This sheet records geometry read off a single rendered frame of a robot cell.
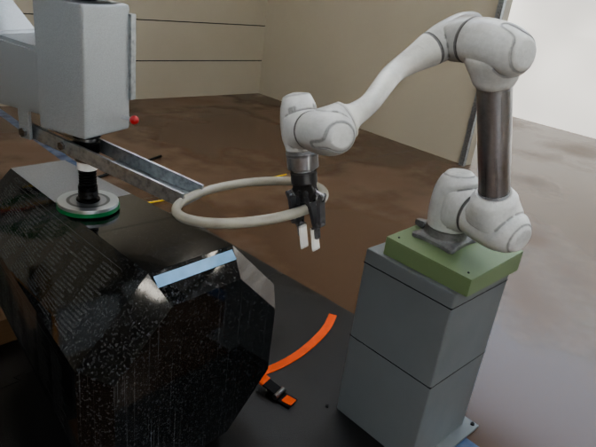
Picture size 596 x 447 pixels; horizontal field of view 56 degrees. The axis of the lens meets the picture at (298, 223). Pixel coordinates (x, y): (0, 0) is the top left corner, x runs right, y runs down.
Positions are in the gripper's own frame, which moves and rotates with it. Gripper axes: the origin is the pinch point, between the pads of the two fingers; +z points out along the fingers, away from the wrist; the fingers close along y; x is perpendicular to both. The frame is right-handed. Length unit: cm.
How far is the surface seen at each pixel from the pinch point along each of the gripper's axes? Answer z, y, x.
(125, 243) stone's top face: 4, 59, 24
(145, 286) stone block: 11, 39, 32
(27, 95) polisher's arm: -45, 93, 29
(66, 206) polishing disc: -7, 88, 27
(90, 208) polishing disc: -5, 82, 21
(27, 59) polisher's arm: -57, 89, 28
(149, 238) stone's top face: 4, 58, 15
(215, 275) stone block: 15.7, 34.4, 8.6
